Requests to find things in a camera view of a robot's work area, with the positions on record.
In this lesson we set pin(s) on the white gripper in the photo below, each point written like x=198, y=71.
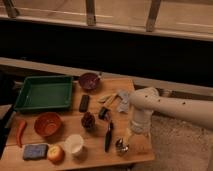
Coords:
x=140, y=123

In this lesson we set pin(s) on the shiny metal cup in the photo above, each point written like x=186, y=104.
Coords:
x=121, y=148

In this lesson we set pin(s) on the white plastic cup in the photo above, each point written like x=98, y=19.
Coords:
x=74, y=144

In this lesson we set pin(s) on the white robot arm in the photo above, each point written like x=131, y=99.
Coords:
x=146, y=101

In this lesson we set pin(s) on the green plastic tray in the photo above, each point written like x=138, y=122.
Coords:
x=45, y=93

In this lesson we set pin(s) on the grey crumpled cloth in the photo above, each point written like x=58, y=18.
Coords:
x=123, y=106

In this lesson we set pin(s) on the small black clip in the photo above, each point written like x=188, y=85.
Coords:
x=104, y=114

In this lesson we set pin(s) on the wooden table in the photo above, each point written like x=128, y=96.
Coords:
x=93, y=151

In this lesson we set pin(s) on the black rectangular block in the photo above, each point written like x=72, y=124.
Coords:
x=84, y=103

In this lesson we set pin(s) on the purple bowl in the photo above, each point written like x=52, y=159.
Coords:
x=89, y=81

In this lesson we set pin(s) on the red apple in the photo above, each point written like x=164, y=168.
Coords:
x=55, y=154

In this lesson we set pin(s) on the orange bowl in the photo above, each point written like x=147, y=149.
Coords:
x=47, y=124

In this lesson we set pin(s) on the blue sponge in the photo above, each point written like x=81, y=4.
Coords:
x=35, y=152

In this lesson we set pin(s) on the red chili pepper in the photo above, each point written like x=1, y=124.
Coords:
x=19, y=132

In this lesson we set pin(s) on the black handled knife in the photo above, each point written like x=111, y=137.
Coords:
x=108, y=136

